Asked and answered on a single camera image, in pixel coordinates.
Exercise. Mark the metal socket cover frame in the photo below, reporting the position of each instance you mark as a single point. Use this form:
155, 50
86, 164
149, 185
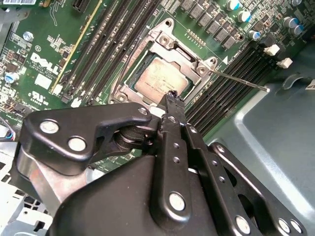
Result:
180, 64

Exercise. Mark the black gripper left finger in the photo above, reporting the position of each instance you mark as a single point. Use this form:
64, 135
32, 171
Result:
61, 134

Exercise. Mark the silver-topped CPU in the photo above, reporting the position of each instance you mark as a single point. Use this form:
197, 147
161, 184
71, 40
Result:
160, 76

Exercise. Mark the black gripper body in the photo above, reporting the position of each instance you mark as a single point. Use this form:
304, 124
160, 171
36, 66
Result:
105, 209

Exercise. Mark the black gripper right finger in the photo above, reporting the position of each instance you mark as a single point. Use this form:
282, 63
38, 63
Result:
217, 170

